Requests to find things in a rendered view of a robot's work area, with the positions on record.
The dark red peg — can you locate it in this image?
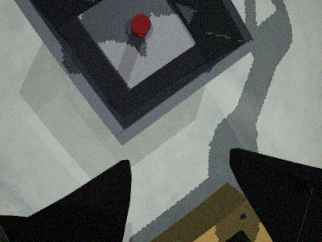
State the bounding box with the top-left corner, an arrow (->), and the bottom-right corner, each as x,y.
130,15 -> 150,39

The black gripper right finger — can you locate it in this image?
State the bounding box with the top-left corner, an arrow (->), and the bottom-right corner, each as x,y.
229,148 -> 322,242

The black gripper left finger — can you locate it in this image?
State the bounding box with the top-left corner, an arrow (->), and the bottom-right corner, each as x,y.
0,160 -> 132,242

